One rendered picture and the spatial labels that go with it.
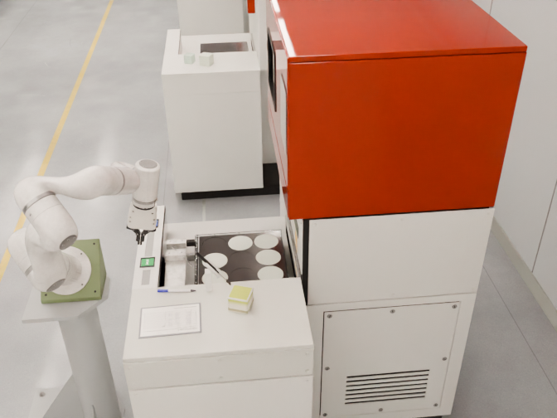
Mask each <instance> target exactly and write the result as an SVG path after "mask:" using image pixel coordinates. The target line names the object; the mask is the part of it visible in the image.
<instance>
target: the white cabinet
mask: <svg viewBox="0 0 557 418"><path fill-rule="evenodd" d="M128 393H129V397H130V401H131V405H132V409H133V417H134V418H312V395H313V374H310V375H300V376H290V377H270V378H260V379H250V380H240V381H230V382H211V383H201V384H191V385H180V386H162V387H152V388H142V389H132V390H128Z"/></svg>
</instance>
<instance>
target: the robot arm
mask: <svg viewBox="0 0 557 418"><path fill-rule="evenodd" d="M159 173H160V165H159V163H158V162H156V161H154V160H152V159H141V160H138V161H137V162H136V163H135V166H134V165H132V164H129V163H124V162H113V163H112V164H111V165H110V166H100V165H94V166H90V167H87V168H84V169H83V170H81V171H79V172H77V173H75V174H73V175H70V176H67V177H46V176H30V177H25V178H23V179H22V180H20V182H19V183H18V184H17V185H16V186H15V188H14V193H13V196H14V199H15V201H16V203H17V205H18V206H19V208H20V209H21V211H22V212H23V214H24V215H25V216H26V218H27V219H28V221H29V222H30V224H29V225H28V227H24V228H21V229H19V230H17V231H15V232H13V233H12V234H11V236H10V237H9V239H8V241H7V248H8V251H9V253H10V255H11V257H12V258H13V259H14V261H15V262H16V263H17V265H18V266H19V268H20V269H21V271H22V272H23V274H24V275H25V276H26V277H27V279H28V280H29V281H30V283H31V284H32V285H33V286H34V287H35V288H36V289H38V290H40V291H41V292H51V291H52V292H54V293H56V294H63V295H68V294H74V293H76V292H78V291H80V290H81V289H83V288H84V287H85V286H86V284H87V283H88V281H89V279H90V275H91V264H90V260H89V258H88V256H87V255H86V254H85V253H84V252H83V251H82V250H80V249H78V248H75V247H72V246H71V245H73V244H74V243H75V241H76V240H77V238H78V234H79V232H78V228H77V225H76V224H75V221H74V220H73V218H72V217H71V215H70V214H69V212H68V211H67V210H66V209H65V208H64V206H63V205H62V204H61V202H60V201H59V199H58V198H57V197H56V194H61V195H65V196H68V197H72V198H75V199H80V200H92V199H95V198H97V197H101V196H118V195H128V194H131V193H132V194H133V198H132V201H131V204H130V207H129V211H128V224H127V226H126V228H127V229H129V230H132V231H133V232H134V233H135V234H136V241H137V242H138V245H139V243H140V245H141V244H142V243H143V242H144V238H145V235H147V234H148V233H149V232H154V231H156V230H157V228H156V224H157V203H156V201H157V200H158V198H157V189H158V181H159ZM139 229H140V230H143V231H142V232H140V230H139ZM140 236H141V239H140Z"/></svg>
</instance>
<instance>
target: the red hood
mask: <svg viewBox="0 0 557 418"><path fill-rule="evenodd" d="M266 31H267V71H268V111H269V126H270V130H271V134H272V139H273V143H274V151H275V156H276V160H277V164H278V172H279V176H280V181H281V186H282V190H283V198H284V202H285V206H286V211H287V216H288V219H289V220H297V219H309V218H322V217H335V216H360V215H373V214H386V213H399V212H412V211H437V210H450V209H463V208H476V207H494V205H495V201H496V194H497V190H498V186H499V182H500V178H501V170H502V167H503V163H504V158H505V155H506V147H507V143H508V139H509V135H510V131H511V124H512V120H513V116H514V112H515V107H516V101H517V96H518V93H519V89H520V84H521V77H522V73H523V70H524V65H525V61H526V54H527V47H528V46H527V45H526V44H525V43H524V42H523V41H521V40H520V39H519V38H517V37H516V36H515V35H514V34H512V33H511V32H510V31H508V30H507V29H506V28H505V27H504V26H502V24H500V23H499V22H498V21H497V20H496V19H494V18H493V17H492V16H490V15H489V14H488V13H487V12H485V11H484V10H483V9H482V8H480V7H479V6H478V5H477V4H476V3H475V2H474V1H472V0H266Z"/></svg>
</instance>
